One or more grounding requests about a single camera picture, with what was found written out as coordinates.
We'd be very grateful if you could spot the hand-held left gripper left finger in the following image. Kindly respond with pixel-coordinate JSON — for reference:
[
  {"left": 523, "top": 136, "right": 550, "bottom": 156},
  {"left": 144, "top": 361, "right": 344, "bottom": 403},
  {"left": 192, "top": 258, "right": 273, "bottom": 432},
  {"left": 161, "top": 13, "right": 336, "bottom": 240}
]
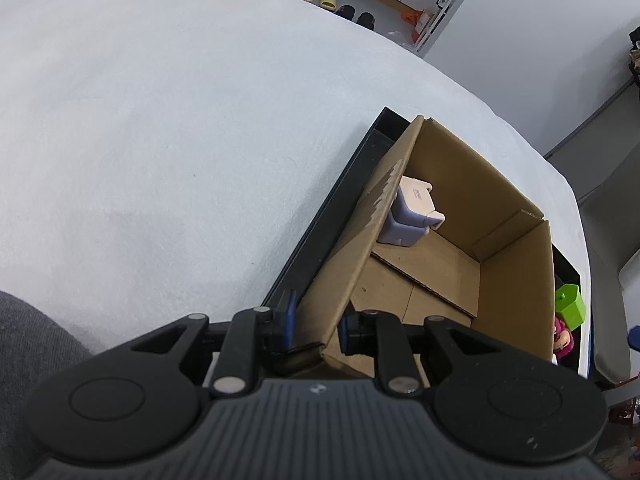
[{"left": 131, "top": 290, "right": 301, "bottom": 397}]

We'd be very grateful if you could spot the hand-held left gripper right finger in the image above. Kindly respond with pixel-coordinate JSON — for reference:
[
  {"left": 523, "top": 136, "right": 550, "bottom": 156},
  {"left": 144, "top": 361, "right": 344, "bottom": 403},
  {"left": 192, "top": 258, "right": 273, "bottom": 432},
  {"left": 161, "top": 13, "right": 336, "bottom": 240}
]
[{"left": 337, "top": 309, "right": 507, "bottom": 395}]

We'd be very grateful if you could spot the black shallow tray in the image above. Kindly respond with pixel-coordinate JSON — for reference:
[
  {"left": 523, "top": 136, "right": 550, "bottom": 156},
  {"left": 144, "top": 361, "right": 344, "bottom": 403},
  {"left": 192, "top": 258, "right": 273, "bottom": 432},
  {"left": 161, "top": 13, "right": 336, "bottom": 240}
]
[{"left": 260, "top": 106, "right": 594, "bottom": 381}]

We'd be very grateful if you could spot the white lavender plastic toy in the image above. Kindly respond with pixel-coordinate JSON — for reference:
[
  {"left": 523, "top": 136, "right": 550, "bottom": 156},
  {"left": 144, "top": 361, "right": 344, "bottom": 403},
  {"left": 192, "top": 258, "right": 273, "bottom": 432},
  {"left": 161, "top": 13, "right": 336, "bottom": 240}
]
[{"left": 377, "top": 176, "right": 447, "bottom": 249}]

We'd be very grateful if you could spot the brown cardboard box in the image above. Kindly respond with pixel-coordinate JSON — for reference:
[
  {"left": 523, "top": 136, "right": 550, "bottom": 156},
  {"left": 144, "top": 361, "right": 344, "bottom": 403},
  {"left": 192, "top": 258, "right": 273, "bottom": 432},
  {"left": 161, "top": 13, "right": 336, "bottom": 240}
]
[{"left": 275, "top": 116, "right": 557, "bottom": 381}]

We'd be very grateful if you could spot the pink doll figure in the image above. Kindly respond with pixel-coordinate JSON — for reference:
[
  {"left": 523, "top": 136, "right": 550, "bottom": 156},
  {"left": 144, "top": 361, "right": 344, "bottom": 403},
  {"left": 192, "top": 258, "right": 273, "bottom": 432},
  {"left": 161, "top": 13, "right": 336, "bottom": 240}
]
[{"left": 552, "top": 315, "right": 576, "bottom": 361}]

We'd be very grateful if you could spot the green plastic block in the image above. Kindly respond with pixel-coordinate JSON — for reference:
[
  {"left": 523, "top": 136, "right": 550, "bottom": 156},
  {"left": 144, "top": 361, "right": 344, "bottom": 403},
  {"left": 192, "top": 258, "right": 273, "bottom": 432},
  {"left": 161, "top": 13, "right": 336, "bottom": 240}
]
[{"left": 555, "top": 284, "right": 587, "bottom": 331}]

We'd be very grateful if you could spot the white table cloth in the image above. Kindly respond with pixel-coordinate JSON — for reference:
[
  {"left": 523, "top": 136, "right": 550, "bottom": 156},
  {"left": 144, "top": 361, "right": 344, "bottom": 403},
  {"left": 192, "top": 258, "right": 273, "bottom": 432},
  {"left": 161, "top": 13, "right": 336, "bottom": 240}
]
[{"left": 0, "top": 0, "right": 594, "bottom": 381}]

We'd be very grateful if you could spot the person's grey trouser leg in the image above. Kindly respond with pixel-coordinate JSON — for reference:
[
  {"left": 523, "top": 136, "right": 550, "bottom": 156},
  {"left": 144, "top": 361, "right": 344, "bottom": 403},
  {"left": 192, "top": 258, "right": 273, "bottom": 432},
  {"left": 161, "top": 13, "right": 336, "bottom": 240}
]
[{"left": 0, "top": 290, "right": 94, "bottom": 480}]

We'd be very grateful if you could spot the dark clothes pile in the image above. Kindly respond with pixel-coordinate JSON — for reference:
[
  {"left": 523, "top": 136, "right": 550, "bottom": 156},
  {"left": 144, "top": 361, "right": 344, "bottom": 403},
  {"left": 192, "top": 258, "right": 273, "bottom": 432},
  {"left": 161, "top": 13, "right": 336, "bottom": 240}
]
[{"left": 627, "top": 27, "right": 640, "bottom": 87}]

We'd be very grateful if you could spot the white shelf rack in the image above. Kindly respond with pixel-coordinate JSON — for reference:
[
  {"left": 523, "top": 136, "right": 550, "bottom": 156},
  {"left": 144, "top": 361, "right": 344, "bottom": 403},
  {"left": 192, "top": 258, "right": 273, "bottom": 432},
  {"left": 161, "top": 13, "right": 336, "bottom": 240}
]
[{"left": 412, "top": 0, "right": 476, "bottom": 54}]

